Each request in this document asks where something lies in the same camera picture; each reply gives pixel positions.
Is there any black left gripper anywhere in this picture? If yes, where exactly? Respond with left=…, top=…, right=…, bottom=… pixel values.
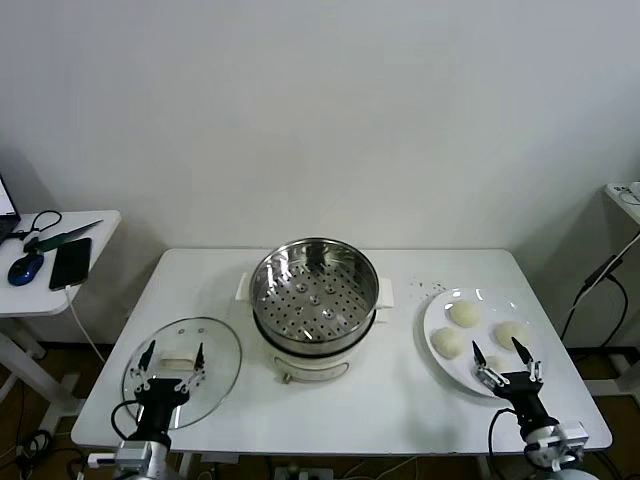
left=129, top=340, right=208, bottom=442

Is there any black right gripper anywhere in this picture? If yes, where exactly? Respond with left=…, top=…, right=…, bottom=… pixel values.
left=471, top=337, right=557, bottom=442

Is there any round glass pot lid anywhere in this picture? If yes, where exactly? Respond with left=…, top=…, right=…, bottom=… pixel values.
left=122, top=315, right=244, bottom=431

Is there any perforated stainless steel steamer basket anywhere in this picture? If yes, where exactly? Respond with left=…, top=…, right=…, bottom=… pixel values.
left=249, top=237, right=381, bottom=354

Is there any large white round plate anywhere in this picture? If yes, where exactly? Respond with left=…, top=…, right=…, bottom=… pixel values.
left=423, top=287, right=551, bottom=400

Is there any white electric cooker base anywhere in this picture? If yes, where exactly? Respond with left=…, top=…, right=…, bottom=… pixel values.
left=234, top=272, right=396, bottom=386

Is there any black smartphone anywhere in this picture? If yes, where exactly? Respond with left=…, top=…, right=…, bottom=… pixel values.
left=48, top=237, right=94, bottom=291

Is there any small white side table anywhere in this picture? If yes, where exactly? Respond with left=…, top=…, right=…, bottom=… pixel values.
left=0, top=208, right=123, bottom=431

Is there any blue computer mouse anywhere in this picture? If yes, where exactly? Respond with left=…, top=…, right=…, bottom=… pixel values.
left=7, top=252, right=45, bottom=287

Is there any white power strip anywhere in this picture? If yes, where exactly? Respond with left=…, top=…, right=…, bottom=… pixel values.
left=605, top=181, right=640, bottom=206

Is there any black laptop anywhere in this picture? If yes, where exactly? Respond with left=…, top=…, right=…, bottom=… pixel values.
left=0, top=172, right=24, bottom=246

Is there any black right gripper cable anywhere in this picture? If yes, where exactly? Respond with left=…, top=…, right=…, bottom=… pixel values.
left=488, top=407, right=526, bottom=456

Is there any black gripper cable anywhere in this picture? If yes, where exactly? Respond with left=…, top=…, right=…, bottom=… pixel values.
left=110, top=399, right=146, bottom=441
left=488, top=407, right=526, bottom=456

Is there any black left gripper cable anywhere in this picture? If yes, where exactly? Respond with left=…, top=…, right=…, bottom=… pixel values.
left=110, top=399, right=146, bottom=441

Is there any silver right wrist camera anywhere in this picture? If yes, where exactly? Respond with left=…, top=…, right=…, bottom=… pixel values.
left=524, top=422, right=589, bottom=466

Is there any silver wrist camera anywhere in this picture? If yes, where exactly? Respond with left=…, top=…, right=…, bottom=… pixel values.
left=87, top=442, right=152, bottom=471
left=524, top=422, right=589, bottom=466

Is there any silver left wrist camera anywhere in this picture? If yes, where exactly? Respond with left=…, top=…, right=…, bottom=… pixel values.
left=87, top=442, right=152, bottom=471

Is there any white desk with frame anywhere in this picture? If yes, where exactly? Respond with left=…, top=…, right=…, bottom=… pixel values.
left=582, top=189, right=640, bottom=399

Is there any white phone charging cable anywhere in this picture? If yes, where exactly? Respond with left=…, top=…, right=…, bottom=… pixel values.
left=63, top=285, right=109, bottom=364

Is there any black power cable with adapter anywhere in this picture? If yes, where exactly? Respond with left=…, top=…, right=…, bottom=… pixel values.
left=559, top=254, right=630, bottom=351

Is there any black floor cable bundle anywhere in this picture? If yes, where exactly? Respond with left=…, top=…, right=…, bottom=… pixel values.
left=14, top=428, right=89, bottom=480

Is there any thin white cable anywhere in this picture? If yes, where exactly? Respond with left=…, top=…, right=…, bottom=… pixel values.
left=569, top=238, right=640, bottom=314

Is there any black lanyard loop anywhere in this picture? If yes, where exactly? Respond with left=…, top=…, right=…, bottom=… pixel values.
left=9, top=209, right=63, bottom=241

